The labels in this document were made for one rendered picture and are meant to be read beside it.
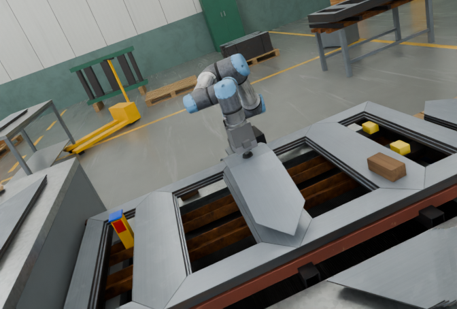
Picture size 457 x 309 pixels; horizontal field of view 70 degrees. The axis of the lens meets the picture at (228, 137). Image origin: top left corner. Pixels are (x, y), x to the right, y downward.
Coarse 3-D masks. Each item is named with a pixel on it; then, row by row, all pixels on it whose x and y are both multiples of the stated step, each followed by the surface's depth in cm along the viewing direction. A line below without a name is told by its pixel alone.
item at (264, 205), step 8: (288, 184) 112; (272, 192) 112; (280, 192) 111; (288, 192) 111; (296, 192) 110; (248, 200) 111; (256, 200) 111; (264, 200) 110; (272, 200) 110; (280, 200) 109; (288, 200) 109; (296, 200) 109; (256, 208) 109; (264, 208) 109; (272, 208) 108; (280, 208) 108; (256, 216) 107; (264, 216) 107
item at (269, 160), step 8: (272, 152) 124; (256, 160) 122; (264, 160) 122; (272, 160) 121; (232, 168) 122; (240, 168) 121; (248, 168) 120; (256, 168) 119; (264, 168) 119; (240, 176) 118; (248, 176) 117
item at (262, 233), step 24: (384, 120) 154; (288, 144) 163; (312, 144) 157; (432, 144) 128; (240, 192) 137; (432, 192) 106; (264, 240) 107; (288, 240) 104; (96, 264) 125; (264, 264) 99; (96, 288) 116; (216, 288) 97
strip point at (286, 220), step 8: (304, 200) 108; (288, 208) 107; (296, 208) 107; (272, 216) 106; (280, 216) 106; (288, 216) 106; (296, 216) 105; (264, 224) 105; (272, 224) 105; (280, 224) 105; (288, 224) 104; (296, 224) 104; (288, 232) 103
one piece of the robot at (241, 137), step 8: (248, 120) 121; (232, 128) 119; (240, 128) 119; (248, 128) 120; (232, 136) 119; (240, 136) 120; (248, 136) 121; (232, 144) 124; (240, 144) 121; (248, 144) 120; (256, 144) 123; (240, 152) 122; (248, 152) 126
